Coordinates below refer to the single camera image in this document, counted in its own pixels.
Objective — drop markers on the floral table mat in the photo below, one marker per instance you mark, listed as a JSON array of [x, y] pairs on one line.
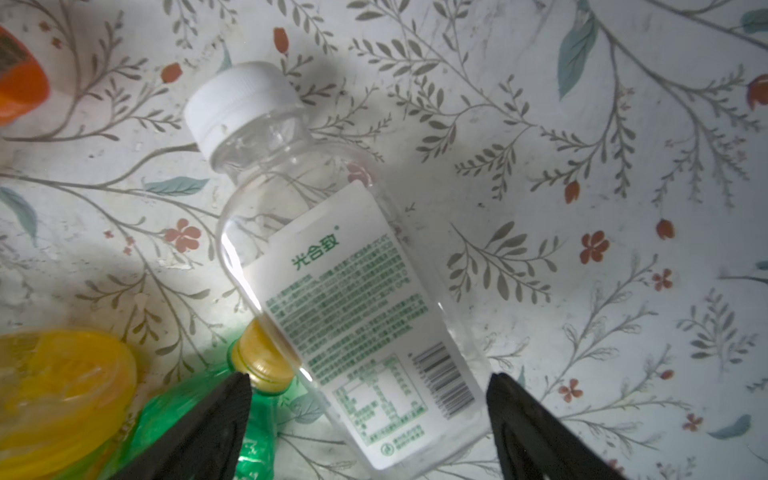
[[589, 179]]

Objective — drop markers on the yellow label orange juice bottle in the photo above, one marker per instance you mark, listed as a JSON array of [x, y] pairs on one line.
[[65, 395]]

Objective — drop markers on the green plastic bottle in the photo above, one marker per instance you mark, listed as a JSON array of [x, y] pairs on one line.
[[255, 355]]

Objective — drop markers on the clear bottle orange cap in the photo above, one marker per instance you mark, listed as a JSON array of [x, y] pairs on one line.
[[24, 84]]

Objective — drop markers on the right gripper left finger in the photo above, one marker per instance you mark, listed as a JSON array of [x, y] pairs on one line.
[[193, 430]]

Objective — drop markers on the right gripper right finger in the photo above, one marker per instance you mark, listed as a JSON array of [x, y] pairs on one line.
[[533, 444]]

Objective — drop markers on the clear bottle green text label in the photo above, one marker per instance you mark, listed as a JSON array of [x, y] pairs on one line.
[[317, 248]]

